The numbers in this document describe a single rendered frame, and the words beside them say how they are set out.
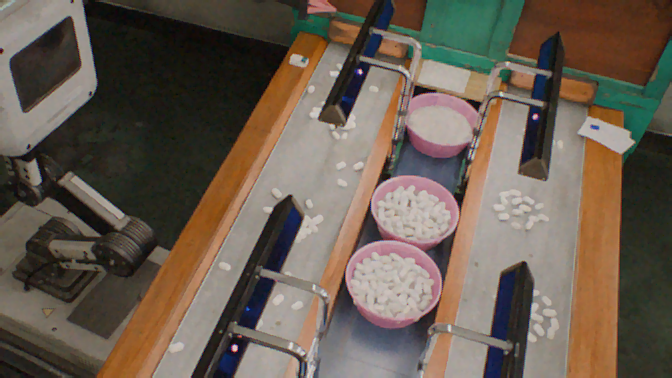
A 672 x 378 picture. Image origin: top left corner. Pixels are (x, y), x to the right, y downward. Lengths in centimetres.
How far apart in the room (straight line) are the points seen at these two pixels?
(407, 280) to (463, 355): 26
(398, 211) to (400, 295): 32
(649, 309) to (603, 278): 106
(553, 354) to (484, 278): 28
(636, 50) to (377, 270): 120
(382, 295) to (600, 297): 61
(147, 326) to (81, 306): 46
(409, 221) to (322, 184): 29
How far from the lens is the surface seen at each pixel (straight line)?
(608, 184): 254
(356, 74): 216
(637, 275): 340
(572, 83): 275
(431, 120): 260
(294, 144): 242
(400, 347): 205
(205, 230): 213
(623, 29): 269
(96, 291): 240
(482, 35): 273
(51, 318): 237
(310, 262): 210
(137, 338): 194
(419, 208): 229
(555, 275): 224
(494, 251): 224
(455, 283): 210
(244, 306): 157
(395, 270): 212
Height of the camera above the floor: 240
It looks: 46 degrees down
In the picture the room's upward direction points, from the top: 8 degrees clockwise
